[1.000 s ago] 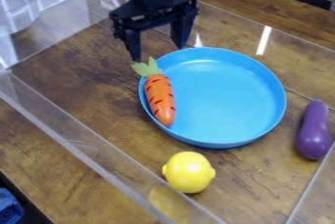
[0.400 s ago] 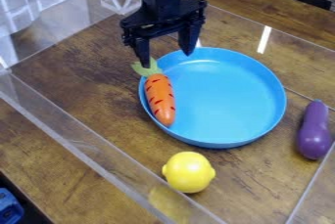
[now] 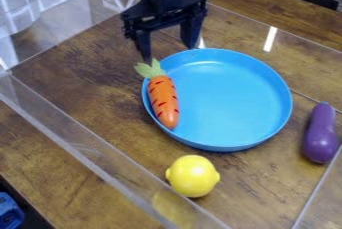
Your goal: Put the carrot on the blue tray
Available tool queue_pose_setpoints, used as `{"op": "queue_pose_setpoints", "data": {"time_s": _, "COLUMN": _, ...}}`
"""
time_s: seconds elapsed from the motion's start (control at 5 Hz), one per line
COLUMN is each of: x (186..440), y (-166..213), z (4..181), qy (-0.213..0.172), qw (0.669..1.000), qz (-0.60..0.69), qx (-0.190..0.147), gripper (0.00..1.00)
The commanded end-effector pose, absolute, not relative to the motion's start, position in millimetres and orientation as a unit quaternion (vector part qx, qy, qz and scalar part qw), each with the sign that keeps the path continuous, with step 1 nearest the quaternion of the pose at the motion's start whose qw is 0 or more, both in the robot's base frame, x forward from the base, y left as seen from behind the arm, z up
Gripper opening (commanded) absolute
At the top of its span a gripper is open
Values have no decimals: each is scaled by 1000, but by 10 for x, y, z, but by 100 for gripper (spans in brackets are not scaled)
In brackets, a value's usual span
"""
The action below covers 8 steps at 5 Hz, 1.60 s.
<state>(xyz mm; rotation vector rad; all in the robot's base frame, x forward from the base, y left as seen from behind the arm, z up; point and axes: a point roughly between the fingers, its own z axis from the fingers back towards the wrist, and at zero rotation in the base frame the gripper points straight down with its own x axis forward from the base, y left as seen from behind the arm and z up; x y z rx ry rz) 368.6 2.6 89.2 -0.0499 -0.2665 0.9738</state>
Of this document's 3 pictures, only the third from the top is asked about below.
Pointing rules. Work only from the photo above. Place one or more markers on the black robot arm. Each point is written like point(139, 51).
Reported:
point(153, 15)

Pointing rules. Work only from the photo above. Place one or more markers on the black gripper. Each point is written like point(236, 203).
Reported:
point(145, 18)

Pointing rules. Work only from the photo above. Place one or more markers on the purple toy eggplant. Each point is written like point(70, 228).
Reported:
point(321, 140)

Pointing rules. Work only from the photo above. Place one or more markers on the orange toy carrot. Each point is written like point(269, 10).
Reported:
point(162, 93)

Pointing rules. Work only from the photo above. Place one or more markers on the clear acrylic enclosure wall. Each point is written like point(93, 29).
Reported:
point(85, 154)

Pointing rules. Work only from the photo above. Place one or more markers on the blue round tray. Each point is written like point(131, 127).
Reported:
point(236, 101)

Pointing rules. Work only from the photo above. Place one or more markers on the blue object at corner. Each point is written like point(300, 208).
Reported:
point(11, 213)

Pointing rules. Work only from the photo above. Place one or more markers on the yellow toy lemon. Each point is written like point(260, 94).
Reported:
point(193, 176)

